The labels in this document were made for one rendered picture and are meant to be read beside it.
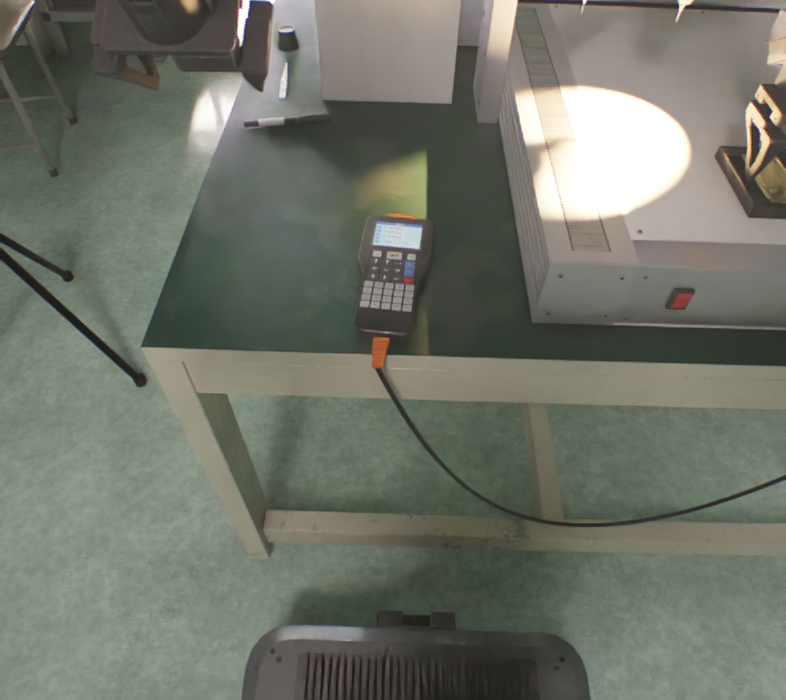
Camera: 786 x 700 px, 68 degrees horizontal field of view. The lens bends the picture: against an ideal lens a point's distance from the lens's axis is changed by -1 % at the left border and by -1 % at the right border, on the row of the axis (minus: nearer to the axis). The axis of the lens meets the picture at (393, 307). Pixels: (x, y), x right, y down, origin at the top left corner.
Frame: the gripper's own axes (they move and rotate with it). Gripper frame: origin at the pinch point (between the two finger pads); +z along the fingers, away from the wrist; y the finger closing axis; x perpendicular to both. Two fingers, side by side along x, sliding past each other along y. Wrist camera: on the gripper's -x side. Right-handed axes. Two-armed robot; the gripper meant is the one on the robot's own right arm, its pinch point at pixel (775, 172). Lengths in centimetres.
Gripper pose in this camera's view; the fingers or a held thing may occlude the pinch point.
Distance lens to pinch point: 82.2
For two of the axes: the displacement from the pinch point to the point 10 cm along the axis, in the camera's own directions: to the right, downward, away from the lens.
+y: -10.0, -0.3, 0.1
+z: -0.1, 6.5, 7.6
